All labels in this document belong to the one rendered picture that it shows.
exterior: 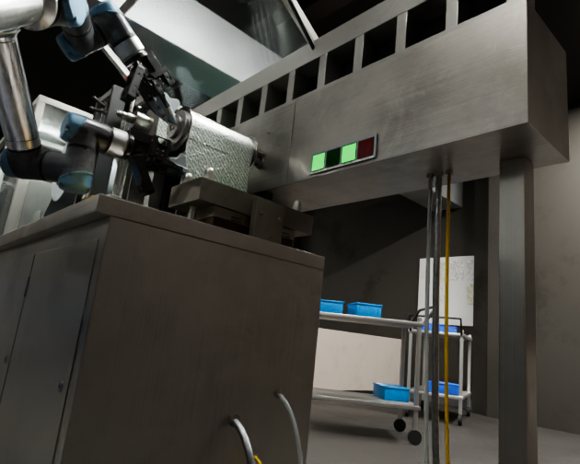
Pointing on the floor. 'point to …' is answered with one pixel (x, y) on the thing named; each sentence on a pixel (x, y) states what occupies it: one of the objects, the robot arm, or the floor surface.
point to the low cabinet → (355, 361)
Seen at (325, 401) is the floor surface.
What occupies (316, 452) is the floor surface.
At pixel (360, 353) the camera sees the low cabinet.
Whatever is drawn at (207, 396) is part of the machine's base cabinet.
